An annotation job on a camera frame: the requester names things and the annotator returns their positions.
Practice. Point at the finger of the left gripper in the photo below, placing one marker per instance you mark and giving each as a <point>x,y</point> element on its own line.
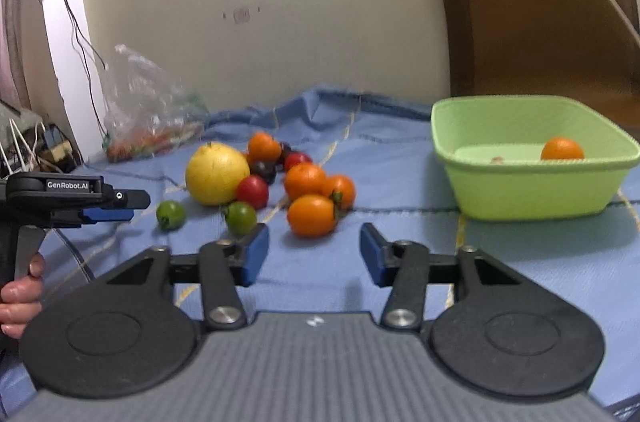
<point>119,199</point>
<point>98,215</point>

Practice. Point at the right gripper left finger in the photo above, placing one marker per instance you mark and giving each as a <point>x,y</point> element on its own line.
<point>140,324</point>

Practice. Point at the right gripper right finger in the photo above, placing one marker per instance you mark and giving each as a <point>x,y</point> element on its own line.
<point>487,326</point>

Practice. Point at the green tomato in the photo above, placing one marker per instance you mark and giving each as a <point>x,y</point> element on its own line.
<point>170,215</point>
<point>240,218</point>

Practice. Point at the yellow lemon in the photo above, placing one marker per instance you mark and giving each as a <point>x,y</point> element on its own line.
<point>214,172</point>

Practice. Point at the red tomato front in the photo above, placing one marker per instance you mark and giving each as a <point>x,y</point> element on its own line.
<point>254,191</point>

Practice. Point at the red tomato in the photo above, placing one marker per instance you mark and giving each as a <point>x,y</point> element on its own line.
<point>254,191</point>
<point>295,158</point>

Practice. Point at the dark purple tomato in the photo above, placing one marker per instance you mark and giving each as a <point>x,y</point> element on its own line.
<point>265,170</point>

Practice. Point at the orange tomato top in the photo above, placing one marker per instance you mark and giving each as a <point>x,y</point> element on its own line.
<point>263,147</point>

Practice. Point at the orange tomato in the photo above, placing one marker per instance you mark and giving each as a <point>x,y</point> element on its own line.
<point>263,147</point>
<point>341,190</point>
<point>312,216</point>
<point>304,179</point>

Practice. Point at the orange tomato front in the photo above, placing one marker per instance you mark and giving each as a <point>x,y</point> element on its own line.
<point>312,216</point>

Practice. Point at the orange mandarin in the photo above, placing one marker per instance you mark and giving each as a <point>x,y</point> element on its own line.
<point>562,148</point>

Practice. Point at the person left hand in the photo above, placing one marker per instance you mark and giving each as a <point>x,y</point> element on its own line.
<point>20,300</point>

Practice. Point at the clear plastic fruit bag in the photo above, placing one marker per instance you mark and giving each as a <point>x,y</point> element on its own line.
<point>147,111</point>

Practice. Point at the green plastic basket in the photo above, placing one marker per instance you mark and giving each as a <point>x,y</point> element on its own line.
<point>490,148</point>

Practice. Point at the brown seat cushion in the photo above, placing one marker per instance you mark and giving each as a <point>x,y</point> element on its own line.
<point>582,49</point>

